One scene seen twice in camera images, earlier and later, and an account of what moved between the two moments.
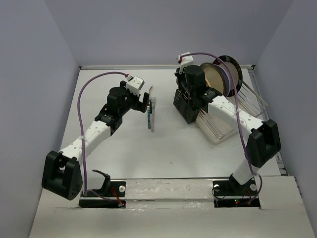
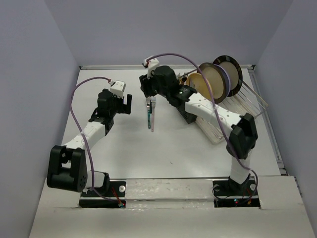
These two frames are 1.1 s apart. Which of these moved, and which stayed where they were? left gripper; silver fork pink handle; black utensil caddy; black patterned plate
Moved: left gripper
Stayed: black patterned plate; black utensil caddy; silver fork pink handle
